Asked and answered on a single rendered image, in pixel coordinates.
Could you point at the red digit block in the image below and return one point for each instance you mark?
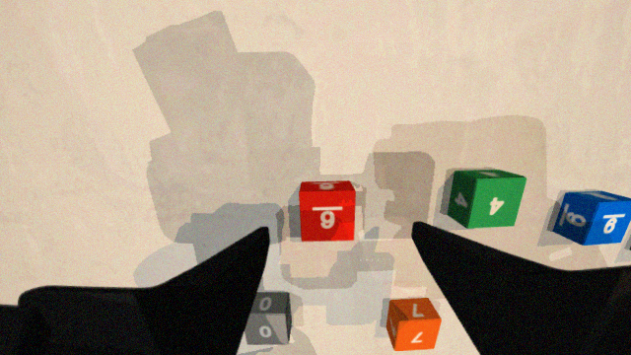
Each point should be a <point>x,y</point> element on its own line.
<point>327,211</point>

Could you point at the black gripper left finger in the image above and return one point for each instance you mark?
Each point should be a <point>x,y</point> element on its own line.
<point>203,311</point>

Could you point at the orange digit block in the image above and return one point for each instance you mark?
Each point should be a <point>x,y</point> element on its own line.
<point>412,324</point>

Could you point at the blue block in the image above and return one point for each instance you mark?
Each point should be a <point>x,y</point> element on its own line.
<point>593,217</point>

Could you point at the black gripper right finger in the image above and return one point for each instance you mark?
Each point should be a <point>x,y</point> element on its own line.
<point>509,305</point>

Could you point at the green block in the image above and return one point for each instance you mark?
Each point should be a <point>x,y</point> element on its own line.
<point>486,198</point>

